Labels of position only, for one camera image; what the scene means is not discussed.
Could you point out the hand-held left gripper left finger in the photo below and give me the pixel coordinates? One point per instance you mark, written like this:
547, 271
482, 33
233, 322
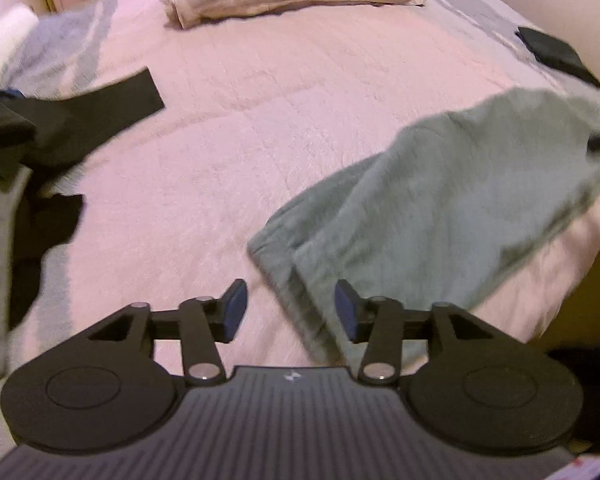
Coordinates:
235, 310

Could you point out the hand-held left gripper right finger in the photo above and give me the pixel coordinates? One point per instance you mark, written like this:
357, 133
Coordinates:
346, 310

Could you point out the grey sweatshirt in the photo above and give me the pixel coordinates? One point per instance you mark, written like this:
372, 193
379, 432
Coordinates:
445, 195

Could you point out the folded black garment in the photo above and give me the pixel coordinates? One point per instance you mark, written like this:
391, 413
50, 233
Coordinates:
555, 52

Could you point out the pink grey striped blanket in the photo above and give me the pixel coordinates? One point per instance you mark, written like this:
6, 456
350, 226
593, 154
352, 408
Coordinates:
220, 135

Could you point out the white pillow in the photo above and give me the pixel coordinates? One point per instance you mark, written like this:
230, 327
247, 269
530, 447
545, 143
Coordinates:
2, 40

